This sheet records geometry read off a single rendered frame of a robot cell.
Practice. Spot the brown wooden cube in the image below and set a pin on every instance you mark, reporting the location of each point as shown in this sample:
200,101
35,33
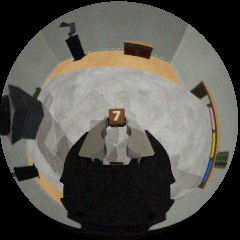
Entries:
116,117

